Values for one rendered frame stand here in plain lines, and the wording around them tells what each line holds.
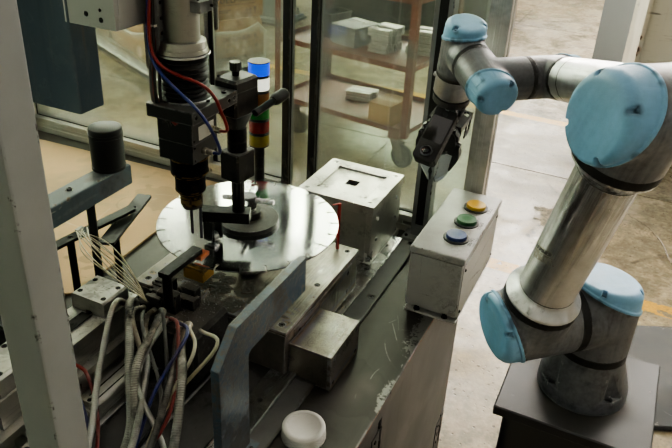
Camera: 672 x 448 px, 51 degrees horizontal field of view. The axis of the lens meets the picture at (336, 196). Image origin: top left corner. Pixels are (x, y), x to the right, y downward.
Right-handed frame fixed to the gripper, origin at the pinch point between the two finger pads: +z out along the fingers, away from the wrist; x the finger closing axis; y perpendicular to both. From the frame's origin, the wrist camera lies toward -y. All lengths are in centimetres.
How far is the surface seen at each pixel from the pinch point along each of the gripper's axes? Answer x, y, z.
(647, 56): -23, 255, 97
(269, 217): 18.9, -31.5, -4.4
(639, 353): -63, 73, 106
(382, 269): 3.0, -12.0, 19.3
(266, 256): 13.0, -41.1, -6.6
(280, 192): 23.4, -21.1, -0.1
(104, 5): 32, -48, -50
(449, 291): -13.7, -18.6, 8.4
